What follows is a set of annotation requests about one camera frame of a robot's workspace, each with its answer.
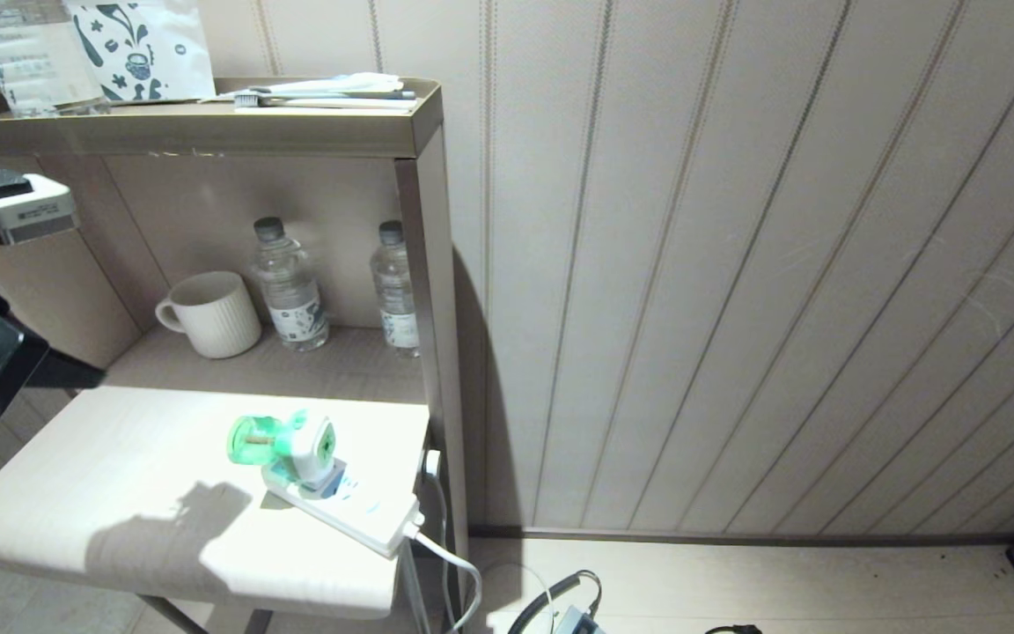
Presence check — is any toothbrush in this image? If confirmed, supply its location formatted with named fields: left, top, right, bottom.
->
left=233, top=88, right=418, bottom=109

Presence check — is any white printed paper bag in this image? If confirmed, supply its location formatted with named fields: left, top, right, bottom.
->
left=62, top=0, right=217, bottom=104

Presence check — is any white sachet packet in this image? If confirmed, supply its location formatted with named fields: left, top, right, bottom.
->
left=247, top=72, right=405, bottom=96

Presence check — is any brown wooden shelf unit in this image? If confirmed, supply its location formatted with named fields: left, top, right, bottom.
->
left=0, top=77, right=473, bottom=634

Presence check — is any grey floor device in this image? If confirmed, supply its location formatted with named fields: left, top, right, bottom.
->
left=551, top=605, right=607, bottom=634

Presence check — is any green mosquito repellent device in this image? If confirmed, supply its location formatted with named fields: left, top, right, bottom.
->
left=226, top=409, right=338, bottom=490

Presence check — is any white power strip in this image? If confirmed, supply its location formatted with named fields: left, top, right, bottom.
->
left=261, top=458, right=425, bottom=559

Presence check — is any white bench table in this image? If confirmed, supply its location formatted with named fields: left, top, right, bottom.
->
left=0, top=385, right=432, bottom=634

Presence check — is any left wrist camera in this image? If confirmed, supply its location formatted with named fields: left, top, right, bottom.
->
left=0, top=167, right=78, bottom=247

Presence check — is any clear plastic water bottle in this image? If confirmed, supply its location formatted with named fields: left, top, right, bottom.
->
left=248, top=217, right=330, bottom=352
left=370, top=220, right=422, bottom=358

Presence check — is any white power strip cable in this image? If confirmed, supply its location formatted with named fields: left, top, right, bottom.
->
left=405, top=527, right=483, bottom=634

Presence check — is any white ribbed mug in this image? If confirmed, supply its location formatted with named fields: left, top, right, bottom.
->
left=155, top=270, right=263, bottom=360

